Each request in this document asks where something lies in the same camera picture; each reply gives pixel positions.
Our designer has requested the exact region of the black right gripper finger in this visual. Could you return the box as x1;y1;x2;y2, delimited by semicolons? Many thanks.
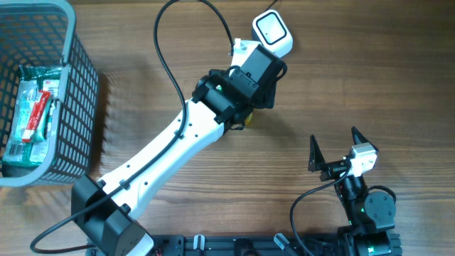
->
308;134;326;171
351;126;370;145

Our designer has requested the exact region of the yellow liquid bottle silver cap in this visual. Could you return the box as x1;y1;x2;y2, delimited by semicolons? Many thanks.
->
245;113;253;126

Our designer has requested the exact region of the clear teal wipes packet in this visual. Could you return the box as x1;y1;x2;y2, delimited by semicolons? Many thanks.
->
11;80;53;142

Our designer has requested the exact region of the green 3M gloves package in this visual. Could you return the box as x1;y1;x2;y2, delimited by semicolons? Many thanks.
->
2;66;62;167

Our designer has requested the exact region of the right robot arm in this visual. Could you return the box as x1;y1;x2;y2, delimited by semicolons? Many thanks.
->
306;127;403;256

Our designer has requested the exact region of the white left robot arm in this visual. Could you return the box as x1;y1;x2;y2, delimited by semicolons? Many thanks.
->
71;44;287;256

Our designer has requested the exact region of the white barcode scanner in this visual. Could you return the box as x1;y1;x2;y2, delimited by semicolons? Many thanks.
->
252;9;294;58

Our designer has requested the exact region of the grey plastic shopping basket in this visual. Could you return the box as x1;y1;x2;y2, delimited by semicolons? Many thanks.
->
1;0;100;187

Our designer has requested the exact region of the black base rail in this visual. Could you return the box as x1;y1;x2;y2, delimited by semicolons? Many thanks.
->
149;233;405;256

